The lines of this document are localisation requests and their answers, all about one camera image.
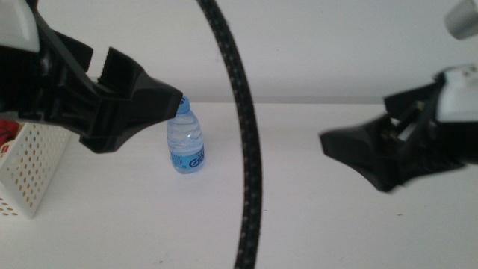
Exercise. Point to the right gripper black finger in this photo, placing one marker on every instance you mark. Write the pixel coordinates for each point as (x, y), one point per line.
(366, 149)
(411, 99)

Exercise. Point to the red cola can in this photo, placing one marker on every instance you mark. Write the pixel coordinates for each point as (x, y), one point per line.
(7, 130)

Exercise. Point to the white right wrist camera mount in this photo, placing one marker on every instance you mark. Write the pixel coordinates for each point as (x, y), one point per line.
(459, 97)

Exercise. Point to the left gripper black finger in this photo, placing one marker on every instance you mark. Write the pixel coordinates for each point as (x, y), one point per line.
(80, 52)
(138, 106)

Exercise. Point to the clear water bottle blue cap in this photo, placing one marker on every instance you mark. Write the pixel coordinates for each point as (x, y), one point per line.
(185, 142)

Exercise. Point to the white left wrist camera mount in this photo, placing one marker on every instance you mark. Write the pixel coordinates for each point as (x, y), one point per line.
(16, 26)

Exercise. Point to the white perforated plastic basket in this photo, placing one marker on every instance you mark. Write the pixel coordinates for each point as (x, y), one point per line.
(31, 209)

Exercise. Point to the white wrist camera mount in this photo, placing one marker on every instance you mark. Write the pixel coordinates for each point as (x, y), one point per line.
(16, 26)
(459, 97)

